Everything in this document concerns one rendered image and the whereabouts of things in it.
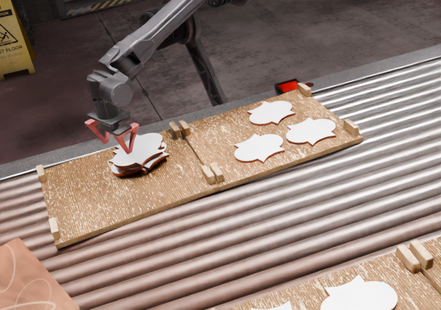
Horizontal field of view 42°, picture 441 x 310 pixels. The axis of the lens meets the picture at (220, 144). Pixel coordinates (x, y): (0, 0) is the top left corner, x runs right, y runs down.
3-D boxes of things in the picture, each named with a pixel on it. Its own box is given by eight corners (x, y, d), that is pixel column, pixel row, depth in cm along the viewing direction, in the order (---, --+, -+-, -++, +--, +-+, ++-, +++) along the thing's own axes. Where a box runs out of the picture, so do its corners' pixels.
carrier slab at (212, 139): (178, 131, 173) (178, 126, 172) (301, 92, 182) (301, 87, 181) (220, 191, 144) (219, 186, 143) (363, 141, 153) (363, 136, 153)
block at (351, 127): (342, 127, 158) (342, 119, 157) (348, 125, 158) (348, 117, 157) (354, 136, 153) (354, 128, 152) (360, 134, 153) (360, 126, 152)
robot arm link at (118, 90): (132, 69, 146) (113, 44, 140) (158, 80, 138) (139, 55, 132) (100, 103, 143) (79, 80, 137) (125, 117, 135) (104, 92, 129)
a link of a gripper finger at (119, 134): (125, 162, 142) (115, 129, 137) (107, 154, 146) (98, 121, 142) (145, 149, 146) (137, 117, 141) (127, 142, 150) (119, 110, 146)
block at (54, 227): (51, 227, 139) (47, 219, 137) (58, 224, 139) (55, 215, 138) (54, 242, 134) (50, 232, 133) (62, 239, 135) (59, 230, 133)
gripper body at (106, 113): (112, 131, 139) (105, 104, 135) (88, 121, 146) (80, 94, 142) (133, 119, 143) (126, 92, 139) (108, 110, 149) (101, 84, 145)
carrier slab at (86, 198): (39, 176, 163) (37, 171, 162) (176, 131, 173) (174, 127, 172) (57, 249, 134) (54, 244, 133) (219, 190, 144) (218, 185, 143)
